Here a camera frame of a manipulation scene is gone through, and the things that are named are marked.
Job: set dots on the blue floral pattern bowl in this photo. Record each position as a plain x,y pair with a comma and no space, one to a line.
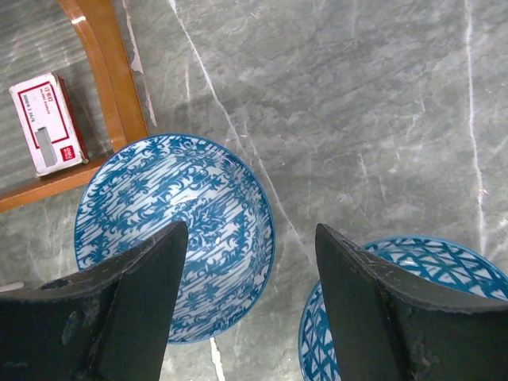
193,196

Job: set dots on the red white small box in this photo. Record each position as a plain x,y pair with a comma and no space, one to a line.
48,122

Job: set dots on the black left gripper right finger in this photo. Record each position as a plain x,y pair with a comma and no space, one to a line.
389,323

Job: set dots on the wooden shelf rack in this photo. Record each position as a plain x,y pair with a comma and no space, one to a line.
81,42

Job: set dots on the blue triangle pattern bowl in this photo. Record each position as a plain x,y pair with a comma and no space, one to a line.
432,258

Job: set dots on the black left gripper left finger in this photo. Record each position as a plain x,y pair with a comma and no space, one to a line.
109,322

